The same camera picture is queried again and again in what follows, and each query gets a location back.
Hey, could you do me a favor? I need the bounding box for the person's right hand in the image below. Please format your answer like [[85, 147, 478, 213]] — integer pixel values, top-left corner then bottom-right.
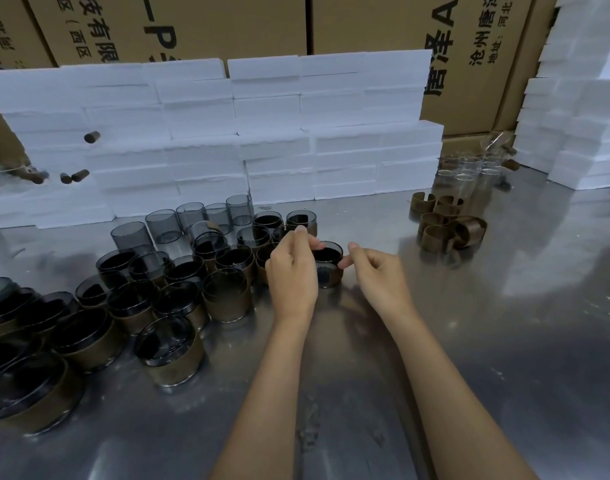
[[337, 243, 417, 320]]

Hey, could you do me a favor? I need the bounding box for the person's right forearm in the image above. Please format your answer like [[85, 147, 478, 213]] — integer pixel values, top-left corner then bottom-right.
[[379, 306, 541, 480]]

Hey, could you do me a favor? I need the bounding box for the group of clear glass tumblers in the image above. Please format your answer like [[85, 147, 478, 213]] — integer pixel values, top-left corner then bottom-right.
[[436, 154, 506, 196]]

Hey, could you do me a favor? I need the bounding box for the bare grey glass tumbler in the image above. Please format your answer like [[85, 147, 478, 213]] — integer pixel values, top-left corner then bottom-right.
[[175, 201, 206, 231], [145, 209, 182, 245], [110, 221, 155, 256], [225, 194, 255, 227], [204, 203, 232, 235]]

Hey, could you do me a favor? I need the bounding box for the person's left forearm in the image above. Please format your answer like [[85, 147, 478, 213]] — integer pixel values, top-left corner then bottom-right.
[[209, 314, 318, 480]]

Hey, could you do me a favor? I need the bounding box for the long wall of foam blocks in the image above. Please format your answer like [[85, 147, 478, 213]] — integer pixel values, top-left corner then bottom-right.
[[0, 49, 445, 230]]

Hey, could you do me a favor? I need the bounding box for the group of sleeved dark glasses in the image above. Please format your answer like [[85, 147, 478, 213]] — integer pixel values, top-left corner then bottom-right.
[[0, 210, 319, 436]]

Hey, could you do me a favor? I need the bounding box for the pile of brown sleeve rings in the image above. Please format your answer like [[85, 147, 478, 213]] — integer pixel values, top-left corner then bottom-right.
[[409, 192, 488, 256]]

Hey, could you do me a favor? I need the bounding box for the tall stack of foam blocks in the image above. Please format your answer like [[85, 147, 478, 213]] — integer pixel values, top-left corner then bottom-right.
[[512, 0, 610, 191]]

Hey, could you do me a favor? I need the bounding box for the person's left hand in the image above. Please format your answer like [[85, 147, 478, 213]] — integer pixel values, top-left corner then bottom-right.
[[264, 226, 325, 323]]

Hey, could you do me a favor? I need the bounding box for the smoked glass cup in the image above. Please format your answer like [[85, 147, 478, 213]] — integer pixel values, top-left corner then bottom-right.
[[312, 241, 345, 290]]

